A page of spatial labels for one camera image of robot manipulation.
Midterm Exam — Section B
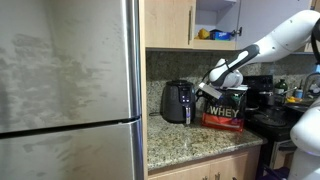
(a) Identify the stainless steel refrigerator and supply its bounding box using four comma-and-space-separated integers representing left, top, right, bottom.
0, 0, 145, 180

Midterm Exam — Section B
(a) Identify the wooden base cabinet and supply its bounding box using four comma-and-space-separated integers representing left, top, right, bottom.
148, 146, 263, 180

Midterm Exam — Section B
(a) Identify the wooden wall cabinet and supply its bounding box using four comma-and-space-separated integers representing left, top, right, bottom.
143, 0, 314, 52

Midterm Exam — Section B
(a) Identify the black air fryer body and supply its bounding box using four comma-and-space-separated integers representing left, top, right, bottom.
160, 79, 197, 125

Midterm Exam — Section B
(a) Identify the steel cabinet bar handle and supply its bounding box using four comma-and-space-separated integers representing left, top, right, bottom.
187, 5, 194, 46

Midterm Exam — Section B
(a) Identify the dark green glass bottle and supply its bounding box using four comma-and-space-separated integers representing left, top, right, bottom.
273, 79, 289, 106

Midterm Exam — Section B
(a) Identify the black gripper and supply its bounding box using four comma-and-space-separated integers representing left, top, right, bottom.
196, 87, 210, 101

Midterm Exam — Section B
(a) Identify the black frying pan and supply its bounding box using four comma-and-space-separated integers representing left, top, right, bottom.
283, 101, 316, 116

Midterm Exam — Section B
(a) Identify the blue capped soap bottle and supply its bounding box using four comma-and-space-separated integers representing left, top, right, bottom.
294, 79, 305, 100

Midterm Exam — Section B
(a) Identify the blue Ziploc box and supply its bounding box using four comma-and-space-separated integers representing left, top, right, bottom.
209, 30, 234, 42

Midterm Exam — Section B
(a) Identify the tall wooden side panel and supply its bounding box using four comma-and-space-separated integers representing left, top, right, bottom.
139, 0, 150, 180

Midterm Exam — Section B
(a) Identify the black coffee machine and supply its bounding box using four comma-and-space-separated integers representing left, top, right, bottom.
241, 74, 275, 111

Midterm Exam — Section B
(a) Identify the black kitchen stove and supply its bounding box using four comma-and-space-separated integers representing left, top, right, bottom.
244, 99, 320, 171

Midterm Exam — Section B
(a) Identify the yellow item on shelf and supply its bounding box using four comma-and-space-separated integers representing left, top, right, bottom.
197, 29, 211, 40

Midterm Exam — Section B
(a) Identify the black red whey protein bag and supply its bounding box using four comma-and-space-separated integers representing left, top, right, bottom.
200, 84, 249, 133

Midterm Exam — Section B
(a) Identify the chrome sink faucet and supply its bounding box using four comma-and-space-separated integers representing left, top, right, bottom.
302, 71, 320, 98

